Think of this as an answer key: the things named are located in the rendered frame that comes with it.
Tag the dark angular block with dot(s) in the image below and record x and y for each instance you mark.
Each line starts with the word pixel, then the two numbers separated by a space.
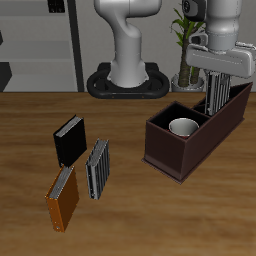
pixel 4 76

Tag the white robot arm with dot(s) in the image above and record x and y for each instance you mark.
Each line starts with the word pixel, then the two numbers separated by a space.
pixel 128 50

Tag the orange book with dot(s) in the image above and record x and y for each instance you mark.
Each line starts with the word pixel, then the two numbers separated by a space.
pixel 64 200

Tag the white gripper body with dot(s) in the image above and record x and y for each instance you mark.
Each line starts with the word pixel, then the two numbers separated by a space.
pixel 226 61

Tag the dark items on shelf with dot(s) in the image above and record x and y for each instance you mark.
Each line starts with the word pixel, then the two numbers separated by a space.
pixel 56 5

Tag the red mug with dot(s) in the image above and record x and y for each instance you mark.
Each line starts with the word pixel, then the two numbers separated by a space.
pixel 182 127

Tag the grey shelf unit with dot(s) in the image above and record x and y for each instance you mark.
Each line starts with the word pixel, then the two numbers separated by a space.
pixel 36 50

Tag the black book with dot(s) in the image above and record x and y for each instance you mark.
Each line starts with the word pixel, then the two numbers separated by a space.
pixel 71 141

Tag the pot plant in white pot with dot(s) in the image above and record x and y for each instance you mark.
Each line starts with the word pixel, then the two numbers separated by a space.
pixel 184 71

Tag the dark brown desk caddy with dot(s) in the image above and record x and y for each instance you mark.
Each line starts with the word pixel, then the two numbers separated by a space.
pixel 173 153

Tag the grey striped book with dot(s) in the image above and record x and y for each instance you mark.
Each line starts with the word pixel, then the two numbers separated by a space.
pixel 99 170
pixel 218 93

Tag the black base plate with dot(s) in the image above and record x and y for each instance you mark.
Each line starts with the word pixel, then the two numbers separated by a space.
pixel 96 87

